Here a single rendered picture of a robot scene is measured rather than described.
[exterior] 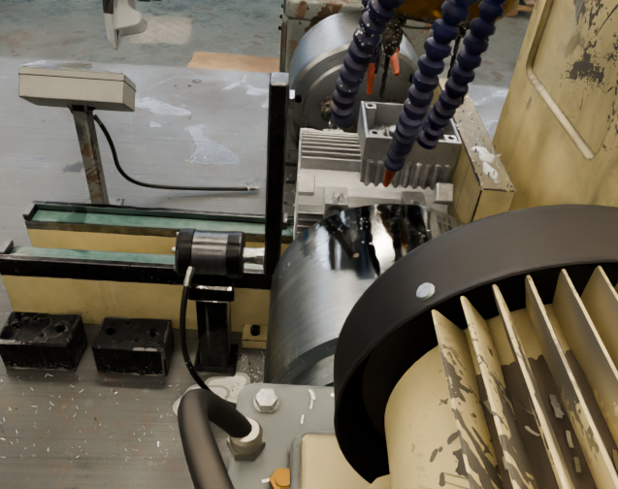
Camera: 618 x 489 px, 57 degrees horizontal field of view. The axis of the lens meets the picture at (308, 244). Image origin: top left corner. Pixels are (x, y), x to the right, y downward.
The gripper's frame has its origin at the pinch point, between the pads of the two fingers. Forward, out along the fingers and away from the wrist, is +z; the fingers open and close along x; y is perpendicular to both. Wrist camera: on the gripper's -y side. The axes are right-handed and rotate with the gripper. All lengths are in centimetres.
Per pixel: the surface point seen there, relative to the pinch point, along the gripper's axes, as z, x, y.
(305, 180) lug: 23.5, -25.8, 33.4
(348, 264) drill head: 32, -48, 37
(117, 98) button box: 10.1, -3.4, 2.6
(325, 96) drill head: 7.6, -3.5, 36.5
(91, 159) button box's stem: 19.4, 6.3, -4.5
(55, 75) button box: 7.0, -3.4, -7.5
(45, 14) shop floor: -116, 330, -155
